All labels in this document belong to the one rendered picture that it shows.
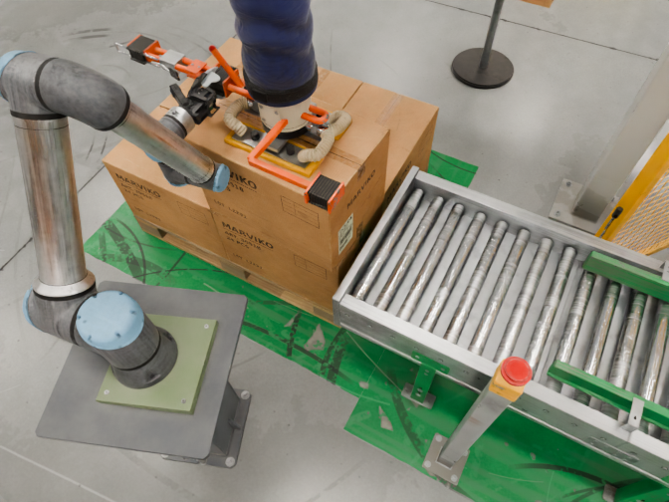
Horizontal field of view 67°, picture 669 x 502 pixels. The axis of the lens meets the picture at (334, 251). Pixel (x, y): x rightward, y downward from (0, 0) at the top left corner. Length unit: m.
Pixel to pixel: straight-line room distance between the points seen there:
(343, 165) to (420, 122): 0.82
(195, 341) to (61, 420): 0.42
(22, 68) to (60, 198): 0.30
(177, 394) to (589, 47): 3.46
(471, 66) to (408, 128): 1.33
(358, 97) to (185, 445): 1.72
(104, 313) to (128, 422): 0.35
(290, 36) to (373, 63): 2.22
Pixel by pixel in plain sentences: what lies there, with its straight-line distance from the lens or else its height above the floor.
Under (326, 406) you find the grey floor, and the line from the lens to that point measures 2.27.
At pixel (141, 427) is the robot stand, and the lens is 1.58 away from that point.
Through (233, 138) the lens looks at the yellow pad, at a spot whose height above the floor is 0.96.
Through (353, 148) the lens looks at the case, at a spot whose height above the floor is 0.94.
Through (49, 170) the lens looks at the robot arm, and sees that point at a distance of 1.35.
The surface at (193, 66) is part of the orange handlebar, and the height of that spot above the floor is 1.09.
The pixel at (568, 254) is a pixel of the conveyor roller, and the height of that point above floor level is 0.55.
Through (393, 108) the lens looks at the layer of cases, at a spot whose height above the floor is 0.54.
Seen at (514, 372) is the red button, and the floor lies 1.04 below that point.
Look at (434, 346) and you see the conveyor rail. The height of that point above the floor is 0.59.
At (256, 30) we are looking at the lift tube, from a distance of 1.44.
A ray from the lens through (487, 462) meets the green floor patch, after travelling 2.29.
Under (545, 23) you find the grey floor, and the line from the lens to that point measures 4.22.
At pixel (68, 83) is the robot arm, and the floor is 1.51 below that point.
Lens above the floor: 2.18
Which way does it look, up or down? 57 degrees down
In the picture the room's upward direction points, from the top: 3 degrees counter-clockwise
